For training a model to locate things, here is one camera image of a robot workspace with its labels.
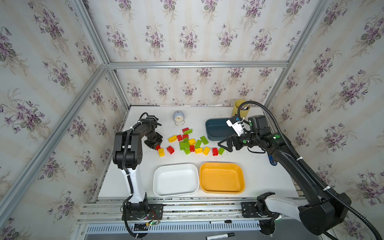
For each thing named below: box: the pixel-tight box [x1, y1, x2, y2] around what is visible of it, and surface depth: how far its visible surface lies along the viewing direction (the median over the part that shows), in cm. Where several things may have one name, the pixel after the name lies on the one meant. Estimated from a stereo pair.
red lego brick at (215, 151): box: [212, 147, 219, 156], surface depth 94 cm
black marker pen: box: [206, 232, 235, 240], surface depth 68 cm
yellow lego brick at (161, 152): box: [158, 148, 165, 157], surface depth 95 cm
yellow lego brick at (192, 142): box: [188, 138, 196, 146], surface depth 100 cm
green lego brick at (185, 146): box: [179, 139, 191, 153], surface depth 99 cm
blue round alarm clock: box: [172, 110, 185, 126], surface depth 109 cm
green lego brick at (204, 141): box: [200, 136, 209, 145], surface depth 103 cm
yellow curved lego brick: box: [168, 135, 178, 143], surface depth 101 cm
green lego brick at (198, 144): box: [195, 139, 202, 149], surface depth 100 cm
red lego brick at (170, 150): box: [166, 146, 175, 155], surface depth 96 cm
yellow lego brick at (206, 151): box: [203, 146, 211, 156], surface depth 96 cm
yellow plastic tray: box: [199, 162, 246, 195], surface depth 85 cm
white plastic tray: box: [153, 163, 200, 197], surface depth 84 cm
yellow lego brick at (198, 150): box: [195, 147, 203, 154], surface depth 95 cm
